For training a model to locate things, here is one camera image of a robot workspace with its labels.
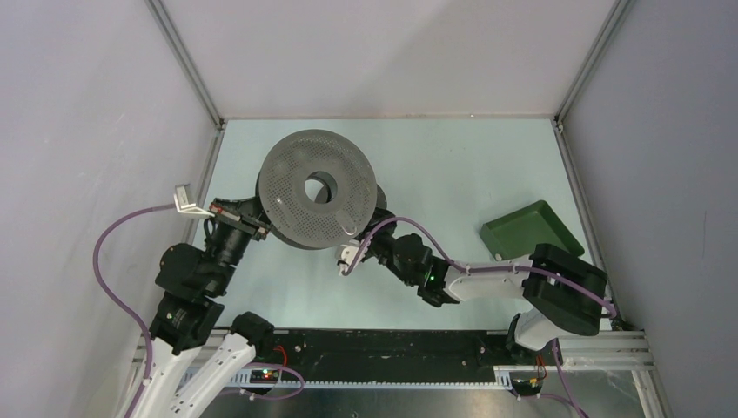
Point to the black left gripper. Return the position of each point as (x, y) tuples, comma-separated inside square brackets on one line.
[(244, 213)]

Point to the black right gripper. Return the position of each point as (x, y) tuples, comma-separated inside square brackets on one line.
[(384, 228)]

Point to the dark grey spool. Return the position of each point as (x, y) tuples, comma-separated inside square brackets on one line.
[(381, 202), (318, 189)]

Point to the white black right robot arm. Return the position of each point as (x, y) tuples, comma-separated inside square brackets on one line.
[(566, 294)]

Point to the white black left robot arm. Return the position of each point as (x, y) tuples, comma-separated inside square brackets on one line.
[(192, 279)]

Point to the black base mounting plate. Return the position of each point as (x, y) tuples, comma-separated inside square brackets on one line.
[(442, 354)]

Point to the green tray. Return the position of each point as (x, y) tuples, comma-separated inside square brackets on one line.
[(519, 232)]

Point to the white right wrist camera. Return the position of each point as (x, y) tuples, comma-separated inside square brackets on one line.
[(348, 256)]

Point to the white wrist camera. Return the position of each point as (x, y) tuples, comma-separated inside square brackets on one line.
[(348, 256), (187, 206)]

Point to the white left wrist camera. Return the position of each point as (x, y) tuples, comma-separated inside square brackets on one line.
[(187, 206)]

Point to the white slotted cable duct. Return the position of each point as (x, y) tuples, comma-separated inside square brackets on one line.
[(272, 378)]

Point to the left aluminium frame post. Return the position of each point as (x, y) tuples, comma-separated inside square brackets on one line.
[(173, 38)]

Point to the aluminium frame post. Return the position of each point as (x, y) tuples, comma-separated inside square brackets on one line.
[(614, 20), (173, 38)]

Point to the right aluminium frame post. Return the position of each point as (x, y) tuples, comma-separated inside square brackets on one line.
[(614, 20)]

